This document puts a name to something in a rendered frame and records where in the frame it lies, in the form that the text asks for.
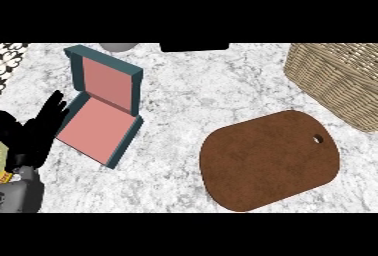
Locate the tan wicker basket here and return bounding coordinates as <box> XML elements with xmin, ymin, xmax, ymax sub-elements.
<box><xmin>281</xmin><ymin>43</ymin><xmax>378</xmax><ymax>134</ymax></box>

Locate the black and white patterned object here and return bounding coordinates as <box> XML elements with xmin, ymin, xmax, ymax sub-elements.
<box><xmin>0</xmin><ymin>43</ymin><xmax>30</xmax><ymax>94</ymax></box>

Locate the black appliance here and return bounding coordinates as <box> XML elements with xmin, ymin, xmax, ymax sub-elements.
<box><xmin>159</xmin><ymin>43</ymin><xmax>231</xmax><ymax>53</ymax></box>

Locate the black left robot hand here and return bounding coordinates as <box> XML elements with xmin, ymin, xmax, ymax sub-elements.
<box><xmin>0</xmin><ymin>89</ymin><xmax>70</xmax><ymax>175</ymax></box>

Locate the teal box with pink interior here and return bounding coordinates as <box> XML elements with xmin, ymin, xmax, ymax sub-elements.
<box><xmin>52</xmin><ymin>44</ymin><xmax>144</xmax><ymax>170</ymax></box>

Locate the brown wooden cutting board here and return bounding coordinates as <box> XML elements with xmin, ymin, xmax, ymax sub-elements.
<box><xmin>197</xmin><ymin>109</ymin><xmax>342</xmax><ymax>213</ymax></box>

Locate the grey round object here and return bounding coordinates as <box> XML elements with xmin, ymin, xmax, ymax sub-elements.
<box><xmin>98</xmin><ymin>43</ymin><xmax>138</xmax><ymax>53</ymax></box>

